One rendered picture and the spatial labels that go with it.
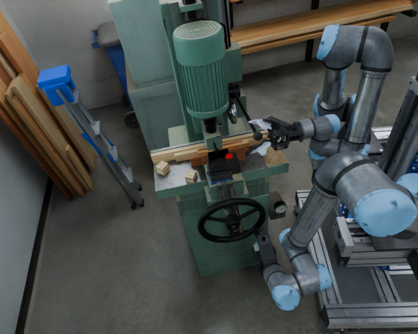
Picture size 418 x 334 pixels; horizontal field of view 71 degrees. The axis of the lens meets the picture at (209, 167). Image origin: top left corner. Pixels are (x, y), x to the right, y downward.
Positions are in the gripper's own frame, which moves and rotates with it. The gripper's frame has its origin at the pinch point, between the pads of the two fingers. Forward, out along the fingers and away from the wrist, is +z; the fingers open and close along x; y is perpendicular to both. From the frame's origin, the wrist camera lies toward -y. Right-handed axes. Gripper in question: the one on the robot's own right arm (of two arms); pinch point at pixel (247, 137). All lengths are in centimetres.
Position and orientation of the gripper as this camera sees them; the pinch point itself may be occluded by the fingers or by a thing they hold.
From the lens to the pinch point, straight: 116.5
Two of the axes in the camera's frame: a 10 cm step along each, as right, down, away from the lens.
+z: -9.8, 2.0, -0.5
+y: 1.7, 6.5, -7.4
